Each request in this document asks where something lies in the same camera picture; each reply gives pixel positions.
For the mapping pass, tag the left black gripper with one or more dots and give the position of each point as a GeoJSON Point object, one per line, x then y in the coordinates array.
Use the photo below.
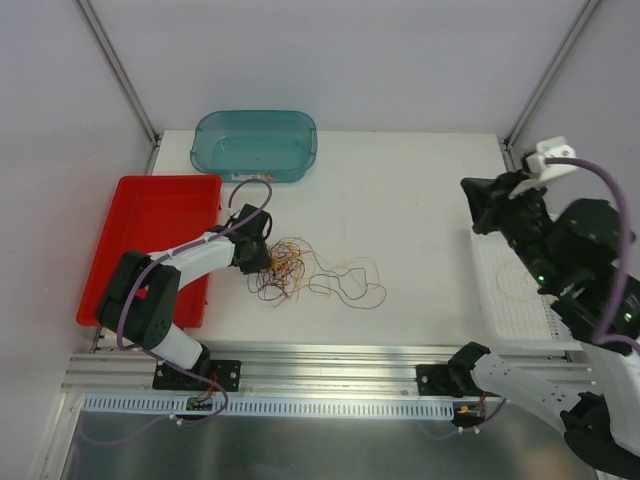
{"type": "Point", "coordinates": [258, 255]}

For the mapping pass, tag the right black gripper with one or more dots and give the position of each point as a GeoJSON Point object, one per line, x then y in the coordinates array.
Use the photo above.
{"type": "Point", "coordinates": [493, 201]}

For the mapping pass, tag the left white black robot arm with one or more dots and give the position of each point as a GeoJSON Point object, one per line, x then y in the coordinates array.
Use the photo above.
{"type": "Point", "coordinates": [140, 300]}

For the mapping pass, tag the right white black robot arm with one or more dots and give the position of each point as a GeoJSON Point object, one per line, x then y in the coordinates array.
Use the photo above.
{"type": "Point", "coordinates": [601, 426]}

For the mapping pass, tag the red plastic tray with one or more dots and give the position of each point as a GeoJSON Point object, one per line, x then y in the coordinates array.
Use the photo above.
{"type": "Point", "coordinates": [148, 214]}

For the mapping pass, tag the teal plastic tub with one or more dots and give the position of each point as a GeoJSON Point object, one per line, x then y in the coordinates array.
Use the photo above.
{"type": "Point", "coordinates": [278, 146]}

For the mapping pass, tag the white perforated plastic basket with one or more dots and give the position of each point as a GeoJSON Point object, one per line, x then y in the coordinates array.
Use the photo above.
{"type": "Point", "coordinates": [514, 313]}

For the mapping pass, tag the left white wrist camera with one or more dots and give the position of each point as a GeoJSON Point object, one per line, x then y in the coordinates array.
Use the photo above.
{"type": "Point", "coordinates": [232, 215]}

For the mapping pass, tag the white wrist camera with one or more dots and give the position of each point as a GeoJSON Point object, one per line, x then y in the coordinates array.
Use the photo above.
{"type": "Point", "coordinates": [232, 215]}
{"type": "Point", "coordinates": [548, 162]}

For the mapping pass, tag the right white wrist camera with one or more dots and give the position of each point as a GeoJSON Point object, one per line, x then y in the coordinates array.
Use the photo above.
{"type": "Point", "coordinates": [548, 162]}

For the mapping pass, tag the white slotted cable duct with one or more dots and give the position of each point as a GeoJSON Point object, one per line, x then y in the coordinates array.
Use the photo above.
{"type": "Point", "coordinates": [271, 407]}

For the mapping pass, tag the right aluminium frame post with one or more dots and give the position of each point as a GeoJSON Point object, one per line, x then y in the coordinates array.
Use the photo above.
{"type": "Point", "coordinates": [552, 71]}

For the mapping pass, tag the aluminium frame post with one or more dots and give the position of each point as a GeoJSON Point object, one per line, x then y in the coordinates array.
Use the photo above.
{"type": "Point", "coordinates": [552, 71]}
{"type": "Point", "coordinates": [110, 56]}

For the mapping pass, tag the aluminium mounting rail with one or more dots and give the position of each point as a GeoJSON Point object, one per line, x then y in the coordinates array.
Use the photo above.
{"type": "Point", "coordinates": [272, 369]}

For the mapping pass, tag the left aluminium frame post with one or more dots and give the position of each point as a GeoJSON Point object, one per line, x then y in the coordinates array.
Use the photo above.
{"type": "Point", "coordinates": [110, 56]}

